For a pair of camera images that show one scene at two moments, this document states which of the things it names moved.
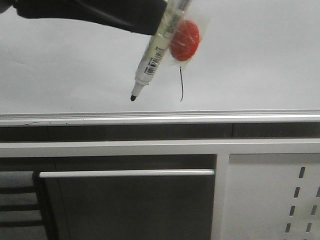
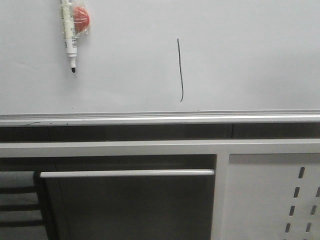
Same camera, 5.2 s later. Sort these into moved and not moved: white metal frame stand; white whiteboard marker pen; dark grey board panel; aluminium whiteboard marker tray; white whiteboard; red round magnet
Moved: red round magnet; white whiteboard marker pen
Not moved: white metal frame stand; white whiteboard; aluminium whiteboard marker tray; dark grey board panel
